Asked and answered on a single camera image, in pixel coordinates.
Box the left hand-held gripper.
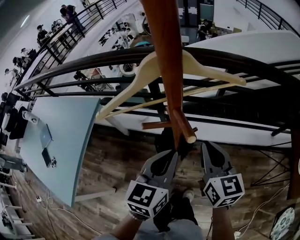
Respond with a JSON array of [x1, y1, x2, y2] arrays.
[[124, 150, 179, 218]]

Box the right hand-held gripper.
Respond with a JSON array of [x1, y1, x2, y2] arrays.
[[200, 141, 246, 208]]

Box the wooden coat stand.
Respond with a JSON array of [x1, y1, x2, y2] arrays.
[[140, 0, 199, 152]]

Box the person's left forearm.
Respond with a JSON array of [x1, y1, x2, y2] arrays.
[[110, 214, 146, 240]]

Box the person's right forearm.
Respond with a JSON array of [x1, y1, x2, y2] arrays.
[[212, 206, 235, 240]]

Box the black fabric bag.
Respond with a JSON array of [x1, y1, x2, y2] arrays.
[[154, 127, 178, 155]]

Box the person's white shoe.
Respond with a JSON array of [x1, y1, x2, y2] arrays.
[[182, 189, 195, 202]]

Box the person's black trousers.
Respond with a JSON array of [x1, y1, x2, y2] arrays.
[[153, 187, 200, 233]]

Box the person's gray shirt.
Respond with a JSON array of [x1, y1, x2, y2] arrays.
[[93, 217, 204, 240]]

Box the wooden side table metal legs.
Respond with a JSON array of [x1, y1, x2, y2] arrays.
[[249, 131, 300, 201]]

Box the light wooden clothes hanger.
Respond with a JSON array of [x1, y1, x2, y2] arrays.
[[96, 50, 247, 121]]

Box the light blue table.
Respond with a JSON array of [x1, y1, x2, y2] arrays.
[[20, 96, 129, 208]]

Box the silver laptop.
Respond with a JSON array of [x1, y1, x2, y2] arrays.
[[39, 123, 54, 150]]

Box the black metal stair railing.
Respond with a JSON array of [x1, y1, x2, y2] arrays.
[[14, 45, 300, 136]]

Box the white printed mug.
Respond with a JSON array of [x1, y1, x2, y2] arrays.
[[22, 110, 40, 124]]

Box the black jacket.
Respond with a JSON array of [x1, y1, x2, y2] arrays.
[[0, 92, 29, 146]]

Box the black balcony railing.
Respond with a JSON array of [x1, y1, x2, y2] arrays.
[[236, 0, 300, 38], [14, 0, 128, 92]]

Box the long ceiling light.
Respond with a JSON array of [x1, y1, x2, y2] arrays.
[[20, 14, 31, 28]]

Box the person's beaded bracelet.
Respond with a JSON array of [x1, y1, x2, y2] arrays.
[[128, 210, 150, 221]]

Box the white cable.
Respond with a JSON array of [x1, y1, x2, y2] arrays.
[[234, 182, 290, 239]]

